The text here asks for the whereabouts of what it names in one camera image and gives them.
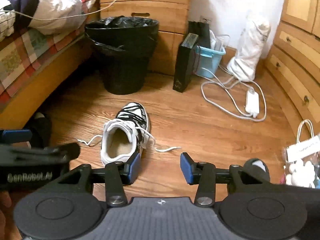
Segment white power adapter with cable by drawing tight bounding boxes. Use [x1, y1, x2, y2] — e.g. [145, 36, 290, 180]
[200, 35, 267, 123]

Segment wooden drawer dresser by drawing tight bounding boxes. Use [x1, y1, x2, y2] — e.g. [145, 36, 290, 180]
[265, 0, 319, 139]

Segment light blue plastic bin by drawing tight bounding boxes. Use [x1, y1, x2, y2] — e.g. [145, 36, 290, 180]
[194, 46, 226, 79]

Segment white plastic bag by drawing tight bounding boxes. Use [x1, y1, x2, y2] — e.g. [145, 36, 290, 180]
[227, 21, 271, 82]

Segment white paper shopping bag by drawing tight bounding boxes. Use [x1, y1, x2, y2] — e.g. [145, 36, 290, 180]
[283, 119, 319, 189]

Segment plaid bed sheet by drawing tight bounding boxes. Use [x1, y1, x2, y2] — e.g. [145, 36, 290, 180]
[1, 20, 87, 106]

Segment white black laced sneaker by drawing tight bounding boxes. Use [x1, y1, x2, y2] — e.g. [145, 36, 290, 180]
[100, 102, 150, 165]

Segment white shoelace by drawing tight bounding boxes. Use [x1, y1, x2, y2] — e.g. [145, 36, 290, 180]
[76, 123, 182, 153]

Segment black gift bag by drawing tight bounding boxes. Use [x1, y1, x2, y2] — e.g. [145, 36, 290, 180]
[173, 21, 211, 93]

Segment wooden nightstand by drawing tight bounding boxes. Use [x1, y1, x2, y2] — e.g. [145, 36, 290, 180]
[100, 0, 190, 75]

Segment black lined trash bin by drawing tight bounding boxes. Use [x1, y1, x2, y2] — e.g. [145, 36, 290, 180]
[85, 16, 159, 95]

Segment crumpled blanket on bed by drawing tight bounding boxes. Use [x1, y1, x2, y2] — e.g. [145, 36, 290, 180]
[1, 0, 96, 40]

